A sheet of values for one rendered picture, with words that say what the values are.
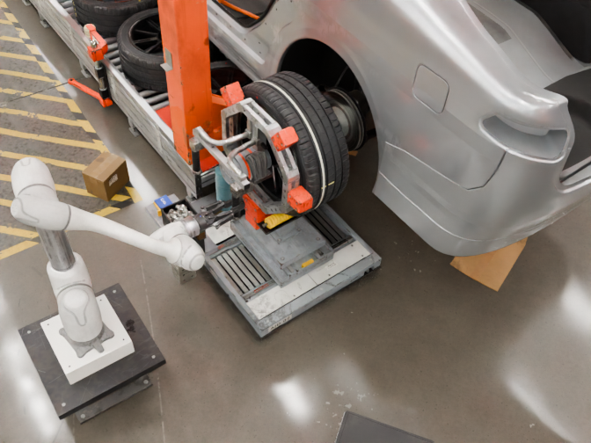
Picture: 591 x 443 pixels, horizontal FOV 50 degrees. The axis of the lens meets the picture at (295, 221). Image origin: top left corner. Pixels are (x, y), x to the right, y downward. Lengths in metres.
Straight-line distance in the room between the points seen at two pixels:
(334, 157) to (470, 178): 0.63
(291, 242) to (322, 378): 0.74
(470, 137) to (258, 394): 1.62
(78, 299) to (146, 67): 1.88
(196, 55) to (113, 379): 1.50
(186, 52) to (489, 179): 1.44
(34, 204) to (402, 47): 1.45
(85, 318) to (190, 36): 1.30
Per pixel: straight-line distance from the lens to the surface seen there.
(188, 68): 3.06
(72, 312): 2.80
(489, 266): 3.89
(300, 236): 3.50
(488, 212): 2.60
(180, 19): 2.90
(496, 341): 3.62
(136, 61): 4.25
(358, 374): 3.33
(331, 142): 2.80
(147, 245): 2.50
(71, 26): 4.81
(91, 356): 2.96
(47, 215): 2.41
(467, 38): 2.39
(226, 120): 3.07
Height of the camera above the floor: 2.93
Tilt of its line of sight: 49 degrees down
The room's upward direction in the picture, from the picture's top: 5 degrees clockwise
